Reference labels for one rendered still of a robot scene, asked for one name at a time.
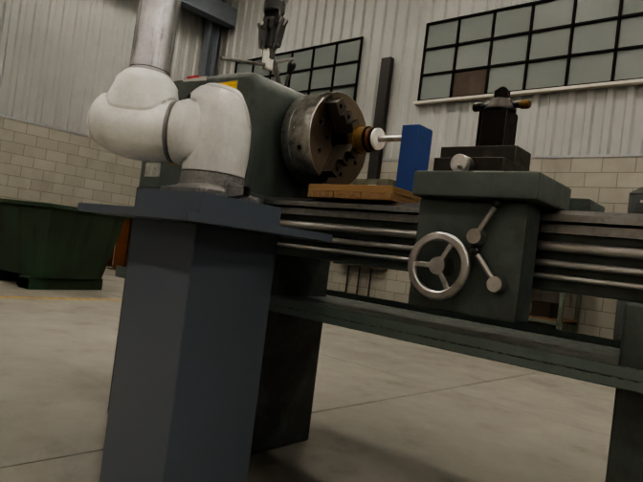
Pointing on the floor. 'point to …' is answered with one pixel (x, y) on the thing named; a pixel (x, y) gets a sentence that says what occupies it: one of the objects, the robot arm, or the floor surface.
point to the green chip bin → (55, 245)
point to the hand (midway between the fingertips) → (267, 59)
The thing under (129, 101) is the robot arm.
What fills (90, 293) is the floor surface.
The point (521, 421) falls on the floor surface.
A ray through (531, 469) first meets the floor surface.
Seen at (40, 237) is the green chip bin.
